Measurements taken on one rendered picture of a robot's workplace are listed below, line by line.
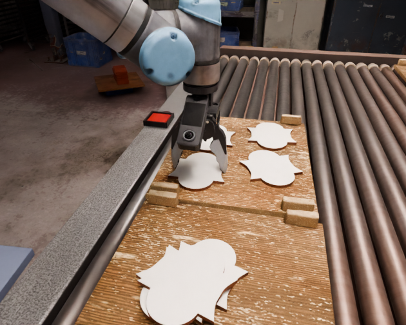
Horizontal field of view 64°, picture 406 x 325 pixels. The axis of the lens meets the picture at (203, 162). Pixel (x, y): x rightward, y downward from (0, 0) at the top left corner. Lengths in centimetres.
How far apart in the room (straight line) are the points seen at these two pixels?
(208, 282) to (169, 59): 32
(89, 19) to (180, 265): 36
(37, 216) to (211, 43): 182
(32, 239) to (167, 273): 165
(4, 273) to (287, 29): 490
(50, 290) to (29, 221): 166
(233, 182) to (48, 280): 40
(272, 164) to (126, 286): 43
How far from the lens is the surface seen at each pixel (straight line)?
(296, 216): 62
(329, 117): 112
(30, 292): 61
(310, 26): 528
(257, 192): 70
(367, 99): 132
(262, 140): 87
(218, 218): 63
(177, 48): 45
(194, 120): 63
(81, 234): 67
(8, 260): 74
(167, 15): 61
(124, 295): 53
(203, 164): 76
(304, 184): 75
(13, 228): 224
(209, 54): 62
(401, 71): 165
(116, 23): 45
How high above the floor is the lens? 136
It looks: 33 degrees down
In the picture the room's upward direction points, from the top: straight up
